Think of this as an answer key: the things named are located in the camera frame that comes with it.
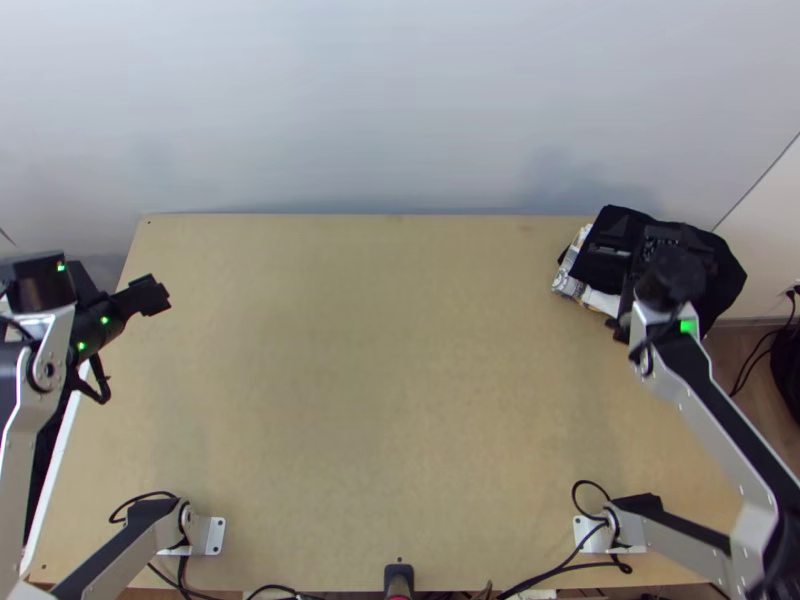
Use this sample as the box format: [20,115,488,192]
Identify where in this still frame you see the pile of folded clothes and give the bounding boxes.
[549,221,626,314]

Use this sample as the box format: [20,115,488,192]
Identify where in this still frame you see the black cable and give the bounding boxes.
[571,479,617,520]
[109,490,183,525]
[499,548,636,600]
[729,312,794,399]
[71,352,114,406]

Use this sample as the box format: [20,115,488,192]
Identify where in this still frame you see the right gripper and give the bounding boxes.
[590,210,717,276]

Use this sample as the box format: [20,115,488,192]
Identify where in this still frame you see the black t-shirt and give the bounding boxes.
[587,204,748,344]

